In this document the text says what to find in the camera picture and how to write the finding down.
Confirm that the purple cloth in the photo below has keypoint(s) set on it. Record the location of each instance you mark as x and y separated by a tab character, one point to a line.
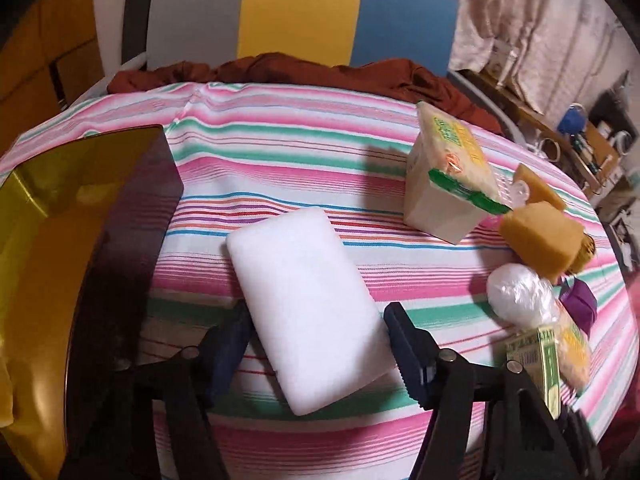
580	305

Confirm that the black chair armrest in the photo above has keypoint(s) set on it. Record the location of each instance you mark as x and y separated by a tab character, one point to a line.
140	5

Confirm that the yellow sponge wedge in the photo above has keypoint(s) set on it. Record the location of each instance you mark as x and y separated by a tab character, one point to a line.
542	187

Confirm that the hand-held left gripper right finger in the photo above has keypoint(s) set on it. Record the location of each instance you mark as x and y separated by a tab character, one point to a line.
407	350

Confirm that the blue round container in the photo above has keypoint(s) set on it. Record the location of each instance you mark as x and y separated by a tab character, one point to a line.
572	120

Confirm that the yellow sponge block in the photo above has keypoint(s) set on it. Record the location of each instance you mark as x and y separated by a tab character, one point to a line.
542	237

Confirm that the gold metal tin box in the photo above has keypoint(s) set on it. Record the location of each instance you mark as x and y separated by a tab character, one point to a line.
40	260

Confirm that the rust brown cloth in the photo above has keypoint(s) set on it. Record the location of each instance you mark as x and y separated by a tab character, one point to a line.
300	67

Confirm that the wooden wardrobe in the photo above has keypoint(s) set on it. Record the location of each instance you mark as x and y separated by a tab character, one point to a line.
45	50

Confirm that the small green label snack packet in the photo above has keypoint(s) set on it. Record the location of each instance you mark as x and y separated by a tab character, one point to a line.
572	355

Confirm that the white plastic bag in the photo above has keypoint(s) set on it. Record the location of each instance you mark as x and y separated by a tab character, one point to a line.
516	195
520	292

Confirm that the green tea box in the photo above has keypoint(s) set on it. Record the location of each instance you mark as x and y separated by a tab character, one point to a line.
535	365

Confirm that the large green edged snack packet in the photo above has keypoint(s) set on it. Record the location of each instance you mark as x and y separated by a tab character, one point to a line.
450	145

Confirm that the patterned beige curtain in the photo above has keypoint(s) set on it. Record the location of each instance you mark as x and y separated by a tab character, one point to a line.
540	10

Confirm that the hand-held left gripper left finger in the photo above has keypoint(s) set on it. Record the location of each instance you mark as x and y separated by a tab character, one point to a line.
227	355

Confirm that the white foam sponge block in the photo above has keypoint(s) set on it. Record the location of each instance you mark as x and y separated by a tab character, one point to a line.
305	300

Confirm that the grey yellow blue chair backrest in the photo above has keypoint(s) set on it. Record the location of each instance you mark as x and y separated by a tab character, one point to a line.
300	5

